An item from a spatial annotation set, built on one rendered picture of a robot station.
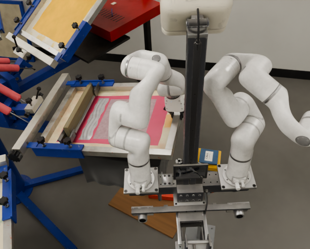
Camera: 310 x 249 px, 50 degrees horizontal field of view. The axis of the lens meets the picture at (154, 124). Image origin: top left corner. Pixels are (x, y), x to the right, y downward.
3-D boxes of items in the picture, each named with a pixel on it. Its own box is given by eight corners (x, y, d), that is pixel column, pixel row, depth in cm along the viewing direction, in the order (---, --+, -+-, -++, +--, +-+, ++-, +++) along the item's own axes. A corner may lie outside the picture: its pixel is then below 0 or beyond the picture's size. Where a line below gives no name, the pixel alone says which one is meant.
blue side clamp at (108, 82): (116, 87, 220) (113, 79, 215) (114, 92, 217) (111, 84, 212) (76, 88, 228) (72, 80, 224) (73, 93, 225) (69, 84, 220)
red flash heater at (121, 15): (126, 0, 316) (124, -13, 308) (162, 14, 293) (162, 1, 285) (75, 25, 286) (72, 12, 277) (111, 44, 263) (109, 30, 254)
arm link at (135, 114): (155, 69, 115) (108, 59, 121) (146, 161, 131) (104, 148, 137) (169, 61, 128) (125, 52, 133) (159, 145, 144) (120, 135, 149)
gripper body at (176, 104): (161, 97, 172) (165, 113, 179) (181, 97, 169) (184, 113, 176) (164, 88, 177) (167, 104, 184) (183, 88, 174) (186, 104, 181)
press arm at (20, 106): (45, 109, 209) (41, 103, 206) (40, 115, 205) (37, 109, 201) (21, 109, 214) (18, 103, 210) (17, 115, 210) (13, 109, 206)
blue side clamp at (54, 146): (87, 151, 182) (83, 143, 178) (84, 158, 179) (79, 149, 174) (40, 149, 191) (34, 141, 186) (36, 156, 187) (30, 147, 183)
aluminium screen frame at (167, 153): (188, 86, 205) (188, 81, 202) (171, 160, 165) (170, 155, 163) (74, 88, 227) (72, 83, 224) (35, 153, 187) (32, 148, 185)
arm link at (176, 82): (152, 82, 145) (161, 100, 164) (182, 79, 142) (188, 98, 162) (152, 64, 147) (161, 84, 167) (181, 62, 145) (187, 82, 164)
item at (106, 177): (160, 189, 214) (158, 154, 189) (157, 201, 209) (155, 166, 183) (93, 179, 223) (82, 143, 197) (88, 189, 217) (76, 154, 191)
